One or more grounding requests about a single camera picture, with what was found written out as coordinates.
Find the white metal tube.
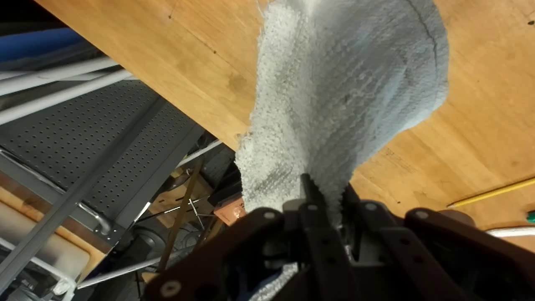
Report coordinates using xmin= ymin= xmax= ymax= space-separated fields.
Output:
xmin=0 ymin=69 xmax=135 ymax=126
xmin=0 ymin=56 xmax=120 ymax=97

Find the blue bar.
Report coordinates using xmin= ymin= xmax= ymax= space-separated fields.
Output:
xmin=0 ymin=27 xmax=89 ymax=63

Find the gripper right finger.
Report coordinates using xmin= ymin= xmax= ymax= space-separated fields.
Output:
xmin=340 ymin=183 xmax=535 ymax=301

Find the orange box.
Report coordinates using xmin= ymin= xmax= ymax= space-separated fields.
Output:
xmin=214 ymin=197 xmax=248 ymax=227

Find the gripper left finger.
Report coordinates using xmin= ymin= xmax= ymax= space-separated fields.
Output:
xmin=144 ymin=173 xmax=361 ymax=301

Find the white towel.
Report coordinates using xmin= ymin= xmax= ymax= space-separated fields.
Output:
xmin=234 ymin=0 xmax=450 ymax=301

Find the yellow pencil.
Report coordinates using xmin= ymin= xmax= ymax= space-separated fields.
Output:
xmin=447 ymin=177 xmax=535 ymax=209

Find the grey perforated metal rack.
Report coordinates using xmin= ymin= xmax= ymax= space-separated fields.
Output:
xmin=0 ymin=79 xmax=209 ymax=294

